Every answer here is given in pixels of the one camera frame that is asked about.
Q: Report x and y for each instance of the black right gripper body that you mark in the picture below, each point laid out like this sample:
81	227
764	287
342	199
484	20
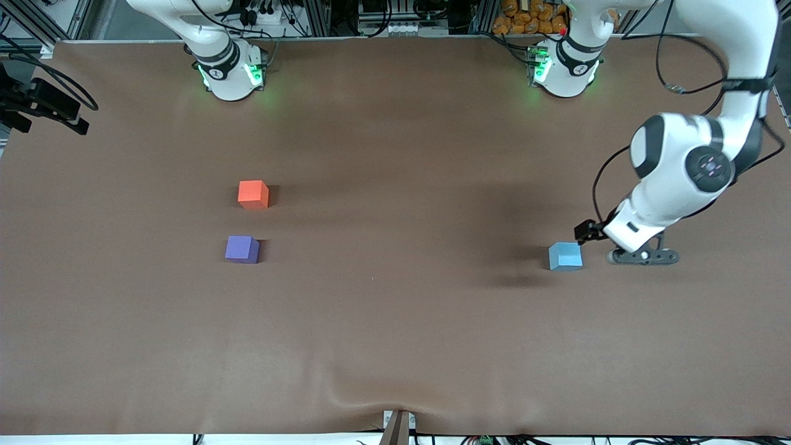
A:
38	102

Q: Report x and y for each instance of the blue foam block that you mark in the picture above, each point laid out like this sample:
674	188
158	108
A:
565	255

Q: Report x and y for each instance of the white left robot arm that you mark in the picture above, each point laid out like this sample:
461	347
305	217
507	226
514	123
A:
673	179

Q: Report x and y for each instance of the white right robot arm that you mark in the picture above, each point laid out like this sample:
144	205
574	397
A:
225	62

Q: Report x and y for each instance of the orange foam block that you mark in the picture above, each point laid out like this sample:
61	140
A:
252	193

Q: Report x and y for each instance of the purple foam block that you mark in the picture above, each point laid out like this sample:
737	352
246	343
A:
241	248

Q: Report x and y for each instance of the brown table mat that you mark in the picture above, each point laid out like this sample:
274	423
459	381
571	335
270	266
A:
395	309

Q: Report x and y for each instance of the orange packets pile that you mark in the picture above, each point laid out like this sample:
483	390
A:
525	15

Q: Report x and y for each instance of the white power strip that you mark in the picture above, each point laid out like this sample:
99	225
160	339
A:
275	17

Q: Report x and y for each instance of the white terminal strip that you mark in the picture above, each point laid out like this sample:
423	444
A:
401	29

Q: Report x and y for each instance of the black electronics box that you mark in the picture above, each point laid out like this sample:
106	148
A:
377	7

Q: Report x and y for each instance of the aluminium frame rails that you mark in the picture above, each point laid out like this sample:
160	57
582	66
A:
37	15

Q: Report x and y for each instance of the aluminium profile post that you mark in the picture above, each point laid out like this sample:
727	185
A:
318	18

